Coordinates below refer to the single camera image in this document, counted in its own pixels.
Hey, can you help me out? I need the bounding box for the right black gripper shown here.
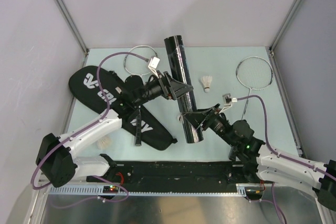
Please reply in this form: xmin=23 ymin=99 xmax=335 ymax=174
xmin=182 ymin=103 xmax=236 ymax=147

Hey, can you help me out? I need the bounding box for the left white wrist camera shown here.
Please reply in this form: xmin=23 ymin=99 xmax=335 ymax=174
xmin=148 ymin=56 xmax=160 ymax=77

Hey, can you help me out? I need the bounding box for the shuttlecock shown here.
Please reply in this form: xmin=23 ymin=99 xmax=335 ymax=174
xmin=201 ymin=76 xmax=213 ymax=93
xmin=97 ymin=136 xmax=112 ymax=150

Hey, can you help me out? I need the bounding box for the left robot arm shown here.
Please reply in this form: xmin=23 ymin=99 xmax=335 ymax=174
xmin=36 ymin=66 xmax=193 ymax=187

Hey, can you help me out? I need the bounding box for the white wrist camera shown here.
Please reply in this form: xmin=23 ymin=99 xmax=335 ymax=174
xmin=148 ymin=56 xmax=160 ymax=77
xmin=222 ymin=93 xmax=238 ymax=111

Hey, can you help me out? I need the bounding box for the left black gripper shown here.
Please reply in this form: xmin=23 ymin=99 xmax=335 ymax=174
xmin=133 ymin=71 xmax=193 ymax=107

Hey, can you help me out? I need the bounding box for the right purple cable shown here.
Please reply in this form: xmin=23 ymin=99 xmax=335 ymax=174
xmin=232 ymin=95 xmax=329 ymax=172

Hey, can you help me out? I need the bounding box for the black racket cover bag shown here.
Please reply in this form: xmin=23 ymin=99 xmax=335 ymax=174
xmin=68 ymin=66 xmax=177 ymax=151

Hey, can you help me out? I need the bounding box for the shuttlecock table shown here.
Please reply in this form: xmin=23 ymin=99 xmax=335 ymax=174
xmin=176 ymin=115 xmax=183 ymax=123

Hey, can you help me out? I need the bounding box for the aluminium frame post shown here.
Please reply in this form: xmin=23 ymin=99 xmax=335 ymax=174
xmin=54 ymin=0 xmax=89 ymax=56
xmin=269 ymin=0 xmax=304 ymax=55

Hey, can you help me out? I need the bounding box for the left aluminium frame post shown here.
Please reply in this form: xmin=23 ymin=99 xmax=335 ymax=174
xmin=54 ymin=0 xmax=89 ymax=56

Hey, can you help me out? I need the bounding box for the black shuttlecock tube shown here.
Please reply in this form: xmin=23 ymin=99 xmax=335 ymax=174
xmin=164 ymin=35 xmax=203 ymax=144

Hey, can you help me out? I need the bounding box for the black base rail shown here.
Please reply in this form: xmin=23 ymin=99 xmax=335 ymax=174
xmin=102 ymin=161 xmax=265 ymax=190

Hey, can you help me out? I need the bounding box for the white badminton racket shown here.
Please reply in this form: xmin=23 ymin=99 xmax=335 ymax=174
xmin=235 ymin=56 xmax=274 ymax=117
xmin=123 ymin=45 xmax=158 ymax=146

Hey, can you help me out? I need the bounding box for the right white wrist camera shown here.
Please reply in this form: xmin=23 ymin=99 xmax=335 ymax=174
xmin=222 ymin=93 xmax=238 ymax=111

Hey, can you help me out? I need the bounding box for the left white badminton racket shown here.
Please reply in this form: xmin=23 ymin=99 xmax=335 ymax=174
xmin=123 ymin=45 xmax=158 ymax=146

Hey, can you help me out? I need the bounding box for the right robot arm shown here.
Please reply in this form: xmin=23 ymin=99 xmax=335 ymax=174
xmin=182 ymin=105 xmax=335 ymax=211

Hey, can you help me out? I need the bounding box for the right white badminton racket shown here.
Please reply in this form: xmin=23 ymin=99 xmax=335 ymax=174
xmin=235 ymin=56 xmax=274 ymax=117

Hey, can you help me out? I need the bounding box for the right aluminium frame post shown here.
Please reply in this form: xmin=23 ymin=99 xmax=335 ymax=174
xmin=269 ymin=0 xmax=304 ymax=55

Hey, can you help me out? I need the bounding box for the grey slotted cable duct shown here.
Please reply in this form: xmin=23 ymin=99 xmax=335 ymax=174
xmin=48 ymin=184 xmax=260 ymax=197

